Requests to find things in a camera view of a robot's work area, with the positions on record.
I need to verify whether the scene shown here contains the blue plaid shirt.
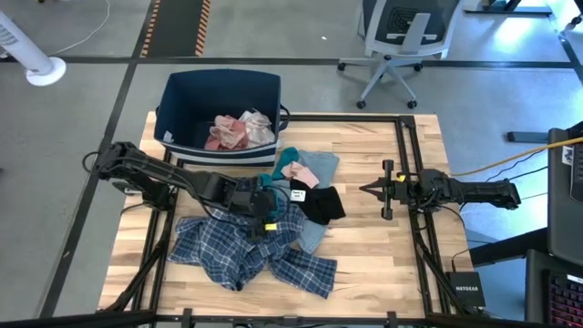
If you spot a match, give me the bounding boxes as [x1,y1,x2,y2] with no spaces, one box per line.
[167,177,338,300]

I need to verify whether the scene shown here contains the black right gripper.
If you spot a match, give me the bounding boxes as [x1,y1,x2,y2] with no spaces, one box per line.
[359,159,421,221]

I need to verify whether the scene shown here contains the black Netgear switch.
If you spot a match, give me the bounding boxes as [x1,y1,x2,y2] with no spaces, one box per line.
[445,271,487,309]

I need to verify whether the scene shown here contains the black metal table frame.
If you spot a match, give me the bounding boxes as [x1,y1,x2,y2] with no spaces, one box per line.
[97,113,471,328]

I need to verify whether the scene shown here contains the navy white striped fabric bin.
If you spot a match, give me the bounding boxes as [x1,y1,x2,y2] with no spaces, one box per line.
[153,68,292,168]

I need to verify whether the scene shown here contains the white garment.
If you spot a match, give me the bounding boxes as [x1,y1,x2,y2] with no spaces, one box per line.
[239,108,277,149]

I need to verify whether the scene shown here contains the teal garment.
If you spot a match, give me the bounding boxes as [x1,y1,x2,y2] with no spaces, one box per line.
[258,146,301,220]

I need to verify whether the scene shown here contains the pale pink garment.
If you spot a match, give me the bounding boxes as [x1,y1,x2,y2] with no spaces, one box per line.
[281,161,321,190]

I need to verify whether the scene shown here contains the white tower fan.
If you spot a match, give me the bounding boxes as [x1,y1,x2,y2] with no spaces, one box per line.
[0,11,67,87]

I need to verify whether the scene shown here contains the black garment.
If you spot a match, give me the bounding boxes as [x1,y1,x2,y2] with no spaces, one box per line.
[290,178,347,226]

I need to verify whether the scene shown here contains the grey desk foot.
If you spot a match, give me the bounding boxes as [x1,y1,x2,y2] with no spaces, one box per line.
[506,130,550,144]

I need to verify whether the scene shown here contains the black backlit keyboard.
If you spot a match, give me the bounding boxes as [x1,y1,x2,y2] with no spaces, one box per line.
[524,248,583,328]

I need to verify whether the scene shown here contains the yellow cable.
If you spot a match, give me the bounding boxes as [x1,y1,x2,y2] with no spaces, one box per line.
[450,136,583,178]

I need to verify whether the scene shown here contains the white floor cable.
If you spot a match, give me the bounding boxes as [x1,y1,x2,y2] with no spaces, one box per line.
[48,0,112,56]

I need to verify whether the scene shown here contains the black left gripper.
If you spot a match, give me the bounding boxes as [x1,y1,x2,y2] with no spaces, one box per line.
[234,186,280,241]

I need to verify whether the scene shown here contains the white office chair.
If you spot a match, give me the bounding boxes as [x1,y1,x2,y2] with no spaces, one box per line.
[336,0,462,110]

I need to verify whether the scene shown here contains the light blue jeans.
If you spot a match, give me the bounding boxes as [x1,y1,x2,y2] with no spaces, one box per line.
[271,149,341,255]

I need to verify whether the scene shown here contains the black desk beam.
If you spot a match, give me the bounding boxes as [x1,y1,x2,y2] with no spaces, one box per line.
[468,227,550,268]

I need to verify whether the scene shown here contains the coral pink garment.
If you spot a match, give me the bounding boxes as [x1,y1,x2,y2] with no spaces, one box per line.
[203,114,250,152]

